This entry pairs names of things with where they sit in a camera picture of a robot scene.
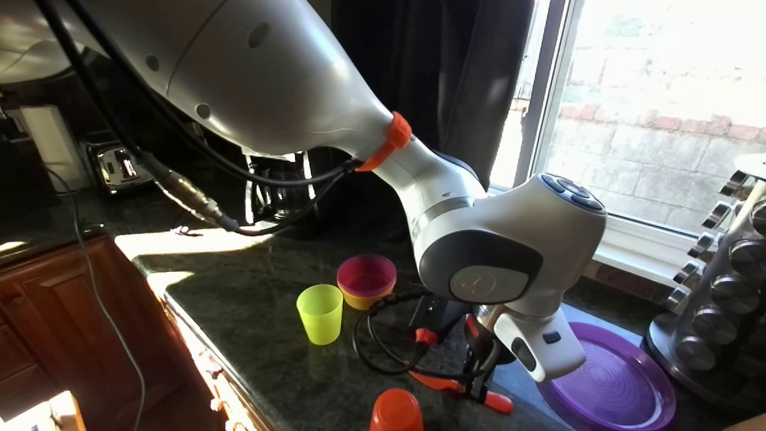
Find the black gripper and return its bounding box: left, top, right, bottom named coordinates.
left=455, top=312, right=514, bottom=403

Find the orange plastic cup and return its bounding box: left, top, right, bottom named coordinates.
left=366, top=385, right=427, bottom=431

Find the green plastic cup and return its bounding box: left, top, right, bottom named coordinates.
left=295, top=284, right=346, bottom=351

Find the orange plastic utensil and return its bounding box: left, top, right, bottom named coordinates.
left=410, top=369, right=518, bottom=418

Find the yellow plastic bowl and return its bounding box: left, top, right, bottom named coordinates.
left=343, top=288, right=396, bottom=314

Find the purple plastic plate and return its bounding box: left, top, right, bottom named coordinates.
left=543, top=318, right=680, bottom=431

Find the dark curtain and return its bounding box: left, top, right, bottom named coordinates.
left=328, top=0, right=539, bottom=189

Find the chrome toaster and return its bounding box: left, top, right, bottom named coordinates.
left=82, top=139, right=159, bottom=198

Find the brown wooden cabinet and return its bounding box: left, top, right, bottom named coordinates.
left=0, top=236, right=278, bottom=431

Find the orange cable clip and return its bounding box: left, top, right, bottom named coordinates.
left=351, top=111, right=416, bottom=177

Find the window with white frame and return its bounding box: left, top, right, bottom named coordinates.
left=489, top=0, right=766, bottom=288

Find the thin grey cable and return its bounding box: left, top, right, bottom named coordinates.
left=46, top=165, right=151, bottom=431

